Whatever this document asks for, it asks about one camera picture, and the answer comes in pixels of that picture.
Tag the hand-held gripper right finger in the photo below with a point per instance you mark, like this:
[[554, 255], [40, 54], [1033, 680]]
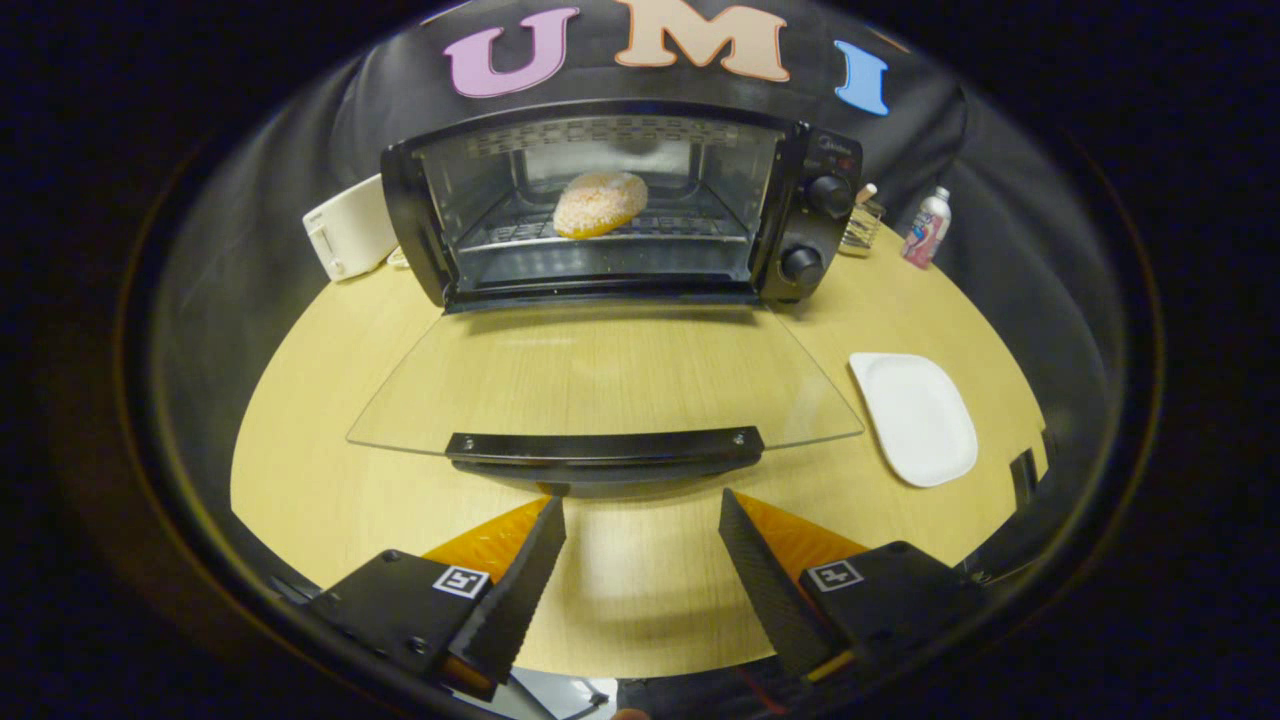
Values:
[[770, 590]]

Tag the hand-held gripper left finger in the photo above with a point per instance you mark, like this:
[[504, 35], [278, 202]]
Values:
[[515, 595]]

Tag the black toaster oven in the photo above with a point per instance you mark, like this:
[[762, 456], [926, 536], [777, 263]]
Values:
[[800, 230]]

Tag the sugar-coated cream doughnut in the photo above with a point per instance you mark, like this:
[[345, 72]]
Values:
[[598, 204]]

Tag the white pop-up toaster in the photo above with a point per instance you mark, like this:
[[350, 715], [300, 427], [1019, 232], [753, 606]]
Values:
[[345, 230]]

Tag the white square plate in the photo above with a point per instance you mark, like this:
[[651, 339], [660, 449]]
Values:
[[920, 420]]

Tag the black table clamp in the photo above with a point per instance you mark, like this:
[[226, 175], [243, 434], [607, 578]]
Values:
[[1024, 478], [1048, 450]]

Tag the pink label spray bottle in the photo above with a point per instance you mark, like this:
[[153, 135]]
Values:
[[925, 232]]

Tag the small white-capped bottle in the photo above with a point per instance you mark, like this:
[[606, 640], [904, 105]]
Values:
[[866, 193]]

